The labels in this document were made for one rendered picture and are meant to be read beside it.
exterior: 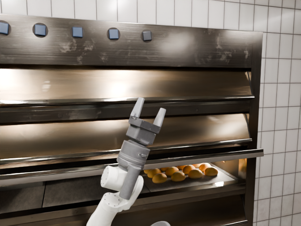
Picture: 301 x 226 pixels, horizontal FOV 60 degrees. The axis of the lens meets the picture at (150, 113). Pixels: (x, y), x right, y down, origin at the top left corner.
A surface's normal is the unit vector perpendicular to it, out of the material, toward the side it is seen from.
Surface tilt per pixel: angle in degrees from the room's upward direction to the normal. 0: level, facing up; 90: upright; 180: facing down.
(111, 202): 30
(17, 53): 90
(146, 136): 97
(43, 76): 70
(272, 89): 90
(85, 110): 90
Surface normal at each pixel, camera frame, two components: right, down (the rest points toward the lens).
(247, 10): 0.32, 0.12
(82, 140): 0.29, -0.22
